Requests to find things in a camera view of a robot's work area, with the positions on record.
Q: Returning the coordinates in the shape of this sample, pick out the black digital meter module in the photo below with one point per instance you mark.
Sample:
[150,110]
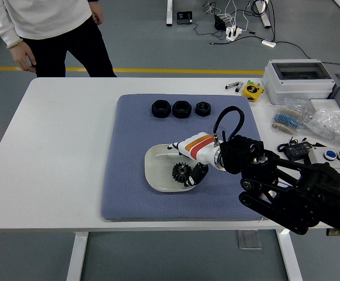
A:
[297,150]

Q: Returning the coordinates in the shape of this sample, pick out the white power adapter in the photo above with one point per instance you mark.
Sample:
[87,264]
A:
[268,43]

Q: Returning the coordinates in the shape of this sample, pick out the black handheld device with screen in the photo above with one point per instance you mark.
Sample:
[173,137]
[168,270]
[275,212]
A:
[184,17]

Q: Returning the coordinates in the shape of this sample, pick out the blue push button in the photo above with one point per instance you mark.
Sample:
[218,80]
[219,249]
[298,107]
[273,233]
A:
[330,155]

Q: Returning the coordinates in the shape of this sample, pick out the person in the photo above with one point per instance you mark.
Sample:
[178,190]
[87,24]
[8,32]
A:
[50,20]

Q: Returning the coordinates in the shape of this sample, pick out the person's right forearm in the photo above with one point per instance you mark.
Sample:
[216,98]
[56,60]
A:
[1,27]

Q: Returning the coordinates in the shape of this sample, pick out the large black hex nut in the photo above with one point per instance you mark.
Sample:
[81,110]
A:
[158,112]
[177,113]

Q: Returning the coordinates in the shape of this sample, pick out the grey electrical enclosure box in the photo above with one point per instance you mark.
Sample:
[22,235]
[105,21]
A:
[296,87]

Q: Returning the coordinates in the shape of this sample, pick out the yellow tape measure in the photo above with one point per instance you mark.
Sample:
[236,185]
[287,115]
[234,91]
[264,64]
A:
[252,91]

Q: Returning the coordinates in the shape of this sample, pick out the flat white box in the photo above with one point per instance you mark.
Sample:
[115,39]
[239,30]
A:
[323,105]

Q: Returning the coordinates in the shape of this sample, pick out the grey floor plug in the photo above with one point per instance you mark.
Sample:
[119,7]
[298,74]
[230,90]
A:
[207,7]

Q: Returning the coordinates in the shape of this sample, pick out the clear acrylic bracket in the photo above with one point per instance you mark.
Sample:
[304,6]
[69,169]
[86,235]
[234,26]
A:
[249,240]

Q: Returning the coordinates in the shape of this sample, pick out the white push button panel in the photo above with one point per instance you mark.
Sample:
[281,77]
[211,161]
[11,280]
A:
[319,158]

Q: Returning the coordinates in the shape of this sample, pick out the person's right hand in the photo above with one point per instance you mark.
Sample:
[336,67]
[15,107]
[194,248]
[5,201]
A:
[23,57]

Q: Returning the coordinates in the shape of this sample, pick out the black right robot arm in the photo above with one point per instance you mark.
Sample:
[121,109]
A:
[290,181]

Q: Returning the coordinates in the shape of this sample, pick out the clear bag of small parts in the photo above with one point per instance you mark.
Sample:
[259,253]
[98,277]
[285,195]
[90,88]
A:
[293,102]

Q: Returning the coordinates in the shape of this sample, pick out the large black bevel gear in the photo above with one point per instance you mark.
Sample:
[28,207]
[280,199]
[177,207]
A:
[180,173]

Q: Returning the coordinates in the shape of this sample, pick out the small black hex nut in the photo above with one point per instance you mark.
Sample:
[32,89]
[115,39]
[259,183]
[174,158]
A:
[200,112]

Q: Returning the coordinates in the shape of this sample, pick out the person's left hand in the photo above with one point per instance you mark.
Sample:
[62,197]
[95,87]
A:
[97,13]

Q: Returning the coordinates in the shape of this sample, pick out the white square plate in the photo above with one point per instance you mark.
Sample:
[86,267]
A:
[158,167]

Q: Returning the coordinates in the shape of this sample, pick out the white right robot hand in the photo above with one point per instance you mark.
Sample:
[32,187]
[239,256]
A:
[199,146]

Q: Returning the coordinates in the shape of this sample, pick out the black power adapter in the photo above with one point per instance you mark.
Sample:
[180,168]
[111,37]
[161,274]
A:
[220,23]

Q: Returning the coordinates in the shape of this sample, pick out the blue resistor tape reel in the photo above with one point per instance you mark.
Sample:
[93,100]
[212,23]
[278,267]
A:
[285,118]

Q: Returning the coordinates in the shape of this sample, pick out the clear bag of white parts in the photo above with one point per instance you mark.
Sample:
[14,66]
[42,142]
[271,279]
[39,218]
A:
[331,126]

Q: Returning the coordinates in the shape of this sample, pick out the black and yellow under-table box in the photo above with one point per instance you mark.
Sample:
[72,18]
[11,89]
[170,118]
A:
[334,232]

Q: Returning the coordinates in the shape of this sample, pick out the blue-grey quilted mat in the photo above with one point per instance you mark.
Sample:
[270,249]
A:
[129,146]

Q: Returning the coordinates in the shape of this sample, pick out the black and silver pen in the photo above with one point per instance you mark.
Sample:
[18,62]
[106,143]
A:
[231,85]

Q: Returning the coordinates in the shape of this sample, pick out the white power strip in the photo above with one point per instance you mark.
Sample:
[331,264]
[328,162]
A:
[233,32]

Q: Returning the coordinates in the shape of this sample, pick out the marker with blue tip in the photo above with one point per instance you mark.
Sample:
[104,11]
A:
[239,86]

